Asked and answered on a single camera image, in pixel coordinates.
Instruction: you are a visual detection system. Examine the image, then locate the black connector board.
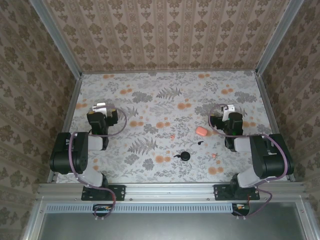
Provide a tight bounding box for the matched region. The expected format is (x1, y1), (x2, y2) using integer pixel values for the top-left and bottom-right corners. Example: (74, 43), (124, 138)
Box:
(231, 203), (251, 216)
(92, 203), (114, 218)

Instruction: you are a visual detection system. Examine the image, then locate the grey metal sheet panel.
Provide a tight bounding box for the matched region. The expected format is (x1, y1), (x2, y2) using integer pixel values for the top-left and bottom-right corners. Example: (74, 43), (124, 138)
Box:
(37, 212), (308, 240)

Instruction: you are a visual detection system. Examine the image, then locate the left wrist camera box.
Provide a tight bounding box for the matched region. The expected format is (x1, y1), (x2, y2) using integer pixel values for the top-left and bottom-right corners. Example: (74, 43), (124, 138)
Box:
(91, 102), (109, 113)

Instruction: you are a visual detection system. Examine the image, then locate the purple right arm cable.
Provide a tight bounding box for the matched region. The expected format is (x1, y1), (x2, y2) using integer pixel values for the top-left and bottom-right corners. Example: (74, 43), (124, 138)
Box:
(208, 103), (288, 221)

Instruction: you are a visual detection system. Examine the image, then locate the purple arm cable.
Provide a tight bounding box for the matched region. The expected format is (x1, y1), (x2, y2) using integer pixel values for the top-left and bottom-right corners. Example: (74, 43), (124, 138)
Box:
(69, 106), (128, 221)
(208, 103), (288, 221)

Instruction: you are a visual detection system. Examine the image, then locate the aluminium table side rail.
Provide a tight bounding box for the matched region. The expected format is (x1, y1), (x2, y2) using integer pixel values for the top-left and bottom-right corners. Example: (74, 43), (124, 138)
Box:
(254, 72), (296, 181)
(47, 74), (83, 183)

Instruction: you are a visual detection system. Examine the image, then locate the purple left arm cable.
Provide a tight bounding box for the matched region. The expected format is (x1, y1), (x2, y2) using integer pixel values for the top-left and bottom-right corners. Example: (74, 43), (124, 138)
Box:
(69, 106), (128, 221)

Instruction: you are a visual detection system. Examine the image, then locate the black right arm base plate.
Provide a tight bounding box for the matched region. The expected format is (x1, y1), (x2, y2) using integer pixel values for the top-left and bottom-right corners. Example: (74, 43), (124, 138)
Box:
(213, 184), (261, 202)

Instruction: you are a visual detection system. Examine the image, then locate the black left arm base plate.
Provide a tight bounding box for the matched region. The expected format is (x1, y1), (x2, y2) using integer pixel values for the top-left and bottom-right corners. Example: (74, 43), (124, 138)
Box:
(81, 184), (126, 202)

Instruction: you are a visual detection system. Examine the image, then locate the aluminium frame post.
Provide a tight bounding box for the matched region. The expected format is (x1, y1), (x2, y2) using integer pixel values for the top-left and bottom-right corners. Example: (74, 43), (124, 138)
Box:
(29, 0), (83, 79)
(255, 0), (306, 76)

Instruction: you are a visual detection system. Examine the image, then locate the aluminium front frame rail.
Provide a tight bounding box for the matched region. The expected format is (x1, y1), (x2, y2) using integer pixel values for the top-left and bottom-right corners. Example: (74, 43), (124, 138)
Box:
(37, 182), (307, 201)

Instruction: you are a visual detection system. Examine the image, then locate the grey slotted cable duct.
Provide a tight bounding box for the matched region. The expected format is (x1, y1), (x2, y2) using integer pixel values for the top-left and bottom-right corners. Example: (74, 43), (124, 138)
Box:
(46, 202), (233, 214)

